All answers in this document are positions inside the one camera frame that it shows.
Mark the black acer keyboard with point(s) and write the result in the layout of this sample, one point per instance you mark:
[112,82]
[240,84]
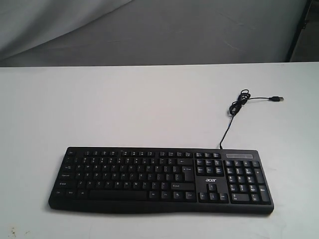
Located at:
[137,180]

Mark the grey backdrop cloth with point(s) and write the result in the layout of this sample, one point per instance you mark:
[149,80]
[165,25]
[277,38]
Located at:
[36,33]

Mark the black stand pole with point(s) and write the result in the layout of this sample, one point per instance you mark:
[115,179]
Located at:
[303,47]

